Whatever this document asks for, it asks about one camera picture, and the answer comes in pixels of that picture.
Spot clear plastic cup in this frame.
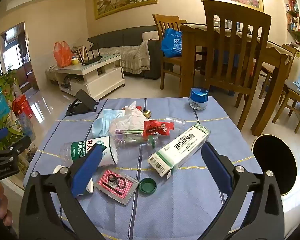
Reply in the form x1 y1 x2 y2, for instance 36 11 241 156
165 116 188 133

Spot white coffee table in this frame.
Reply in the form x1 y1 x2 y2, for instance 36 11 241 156
45 54 125 100

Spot dark grey sofa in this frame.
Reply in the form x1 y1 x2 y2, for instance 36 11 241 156
87 26 170 79

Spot wooden dining table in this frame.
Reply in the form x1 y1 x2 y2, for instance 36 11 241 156
180 22 290 135

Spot wall shelf with boxes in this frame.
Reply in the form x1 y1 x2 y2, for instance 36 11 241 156
282 0 300 48

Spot red candy wrapper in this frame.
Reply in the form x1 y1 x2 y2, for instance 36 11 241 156
142 120 174 138

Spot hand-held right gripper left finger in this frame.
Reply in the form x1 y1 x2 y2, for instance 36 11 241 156
19 143 110 240

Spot black wifi router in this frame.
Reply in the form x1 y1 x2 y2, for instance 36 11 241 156
76 44 102 65

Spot white sofa cushion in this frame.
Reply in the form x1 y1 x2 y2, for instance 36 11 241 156
142 31 160 40

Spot lace dining table cloth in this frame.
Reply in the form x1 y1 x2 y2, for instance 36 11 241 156
181 22 294 60

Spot clear plastic water bottle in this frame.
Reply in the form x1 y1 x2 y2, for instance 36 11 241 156
60 134 158 168

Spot white and green medicine box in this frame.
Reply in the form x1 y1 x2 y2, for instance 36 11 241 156
148 124 212 179

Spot beige lace sofa cover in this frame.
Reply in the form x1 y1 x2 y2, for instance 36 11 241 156
96 39 152 75

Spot black phone stand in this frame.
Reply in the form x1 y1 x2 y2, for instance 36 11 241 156
65 89 100 117

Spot pack of water bottles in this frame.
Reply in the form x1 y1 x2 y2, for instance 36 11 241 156
17 112 37 140

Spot green bottle cap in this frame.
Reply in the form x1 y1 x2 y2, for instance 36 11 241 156
139 178 157 193

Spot green potted plant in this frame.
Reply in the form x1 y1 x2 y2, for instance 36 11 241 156
0 70 25 150

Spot red gift boxes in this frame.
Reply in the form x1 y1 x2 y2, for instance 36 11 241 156
12 95 33 118

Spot person's left hand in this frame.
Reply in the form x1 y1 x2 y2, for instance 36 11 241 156
0 181 15 227

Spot blue shopping bag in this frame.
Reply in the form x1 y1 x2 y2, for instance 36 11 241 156
161 28 183 58

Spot white tissue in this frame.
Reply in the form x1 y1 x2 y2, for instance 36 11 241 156
109 101 150 135

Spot blue checked tablecloth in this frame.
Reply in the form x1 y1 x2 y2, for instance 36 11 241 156
22 97 264 240

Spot green and purple gum tube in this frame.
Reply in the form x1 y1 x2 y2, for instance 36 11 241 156
114 129 145 140

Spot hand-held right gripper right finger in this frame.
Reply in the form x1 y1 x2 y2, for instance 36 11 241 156
201 141 285 240

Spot blue face mask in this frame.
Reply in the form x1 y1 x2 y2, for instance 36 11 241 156
92 109 124 139

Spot orange plastic bag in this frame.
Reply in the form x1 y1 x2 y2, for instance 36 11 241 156
53 41 73 68

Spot blue-lidded glass jar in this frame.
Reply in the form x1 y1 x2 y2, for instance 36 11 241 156
189 87 210 110

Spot pink blister pack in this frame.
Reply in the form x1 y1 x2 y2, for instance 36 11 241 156
94 169 140 205

